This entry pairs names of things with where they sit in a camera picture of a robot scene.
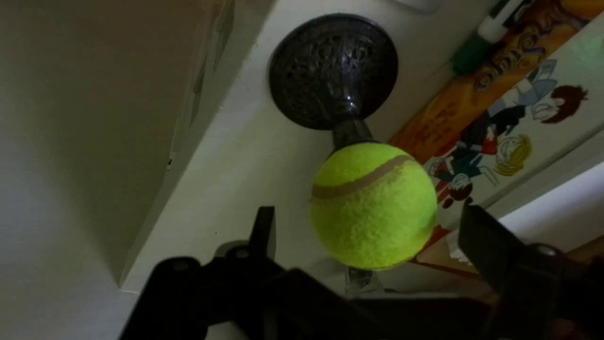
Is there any dark metal strainer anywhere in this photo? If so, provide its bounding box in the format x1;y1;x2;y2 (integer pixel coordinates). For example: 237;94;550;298
269;13;401;153

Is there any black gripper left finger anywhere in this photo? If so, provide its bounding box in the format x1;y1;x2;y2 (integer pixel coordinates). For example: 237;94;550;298
248;204;280;266

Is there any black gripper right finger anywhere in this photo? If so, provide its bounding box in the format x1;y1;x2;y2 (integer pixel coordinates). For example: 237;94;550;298
458;202;560;317

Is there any green and white marker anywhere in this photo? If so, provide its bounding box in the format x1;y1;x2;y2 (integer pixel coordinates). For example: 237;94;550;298
452;0;537;77

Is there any yellow-green tennis ball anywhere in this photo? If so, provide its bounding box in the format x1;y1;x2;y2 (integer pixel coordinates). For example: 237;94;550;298
309;139;441;272

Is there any cartoon board game box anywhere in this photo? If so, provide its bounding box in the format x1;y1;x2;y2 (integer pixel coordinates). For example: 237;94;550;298
414;24;604;272

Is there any white glass-door cabinet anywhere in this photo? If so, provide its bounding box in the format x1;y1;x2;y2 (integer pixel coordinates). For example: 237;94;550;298
116;0;604;298

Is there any colourful cartoon picture book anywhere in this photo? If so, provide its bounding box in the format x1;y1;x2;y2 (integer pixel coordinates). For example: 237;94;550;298
390;0;604;166

